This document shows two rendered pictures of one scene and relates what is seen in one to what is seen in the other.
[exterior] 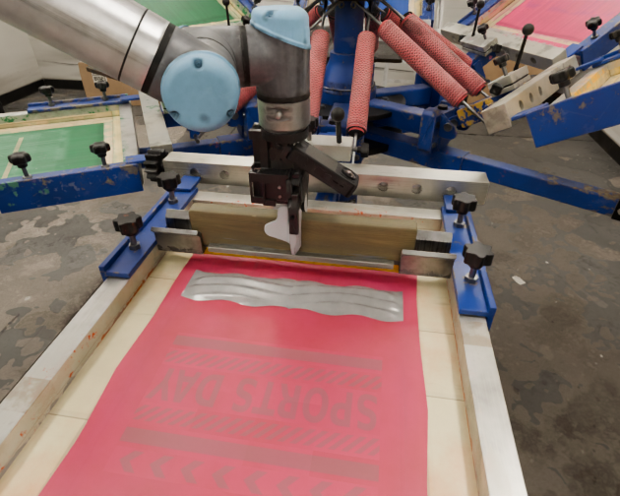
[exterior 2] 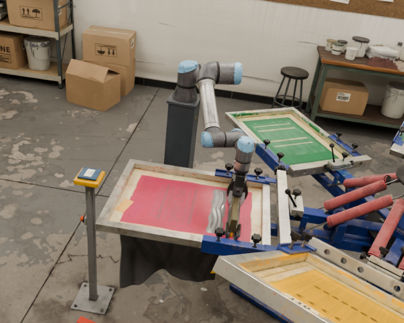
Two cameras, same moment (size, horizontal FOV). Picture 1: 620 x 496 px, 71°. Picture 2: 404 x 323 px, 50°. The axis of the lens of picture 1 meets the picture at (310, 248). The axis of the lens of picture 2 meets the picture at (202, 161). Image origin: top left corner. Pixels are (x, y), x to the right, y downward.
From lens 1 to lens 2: 1.91 m
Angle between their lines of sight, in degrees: 69
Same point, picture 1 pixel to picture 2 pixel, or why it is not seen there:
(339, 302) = (212, 218)
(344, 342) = (196, 218)
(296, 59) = (238, 151)
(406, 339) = (198, 231)
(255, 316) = (206, 202)
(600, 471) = not seen: outside the picture
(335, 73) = not seen: hidden behind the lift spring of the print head
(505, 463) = (154, 231)
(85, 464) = (162, 181)
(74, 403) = (177, 177)
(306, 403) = (176, 210)
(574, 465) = not seen: outside the picture
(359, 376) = (184, 220)
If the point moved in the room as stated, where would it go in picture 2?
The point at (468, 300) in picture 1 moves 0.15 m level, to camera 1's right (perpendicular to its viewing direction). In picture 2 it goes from (207, 237) to (209, 261)
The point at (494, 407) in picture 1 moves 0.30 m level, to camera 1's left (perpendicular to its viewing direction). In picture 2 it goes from (168, 234) to (170, 194)
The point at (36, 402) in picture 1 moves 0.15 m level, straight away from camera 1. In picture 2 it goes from (174, 170) to (192, 161)
